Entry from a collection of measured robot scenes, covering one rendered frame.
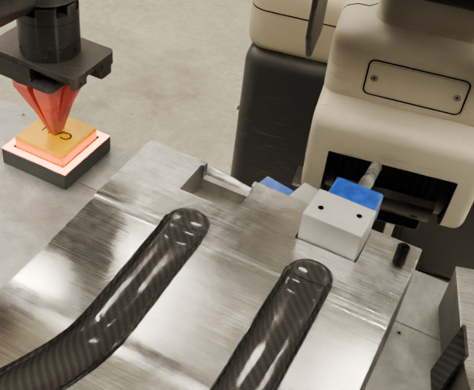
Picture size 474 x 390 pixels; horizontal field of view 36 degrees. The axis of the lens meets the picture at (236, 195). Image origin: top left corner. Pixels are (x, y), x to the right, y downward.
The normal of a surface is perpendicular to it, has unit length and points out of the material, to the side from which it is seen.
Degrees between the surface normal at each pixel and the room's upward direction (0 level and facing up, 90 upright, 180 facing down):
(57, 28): 91
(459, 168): 98
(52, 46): 90
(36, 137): 0
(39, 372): 29
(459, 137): 8
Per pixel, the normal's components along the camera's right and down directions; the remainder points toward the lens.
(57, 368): 0.32, -0.91
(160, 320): 0.08, -0.72
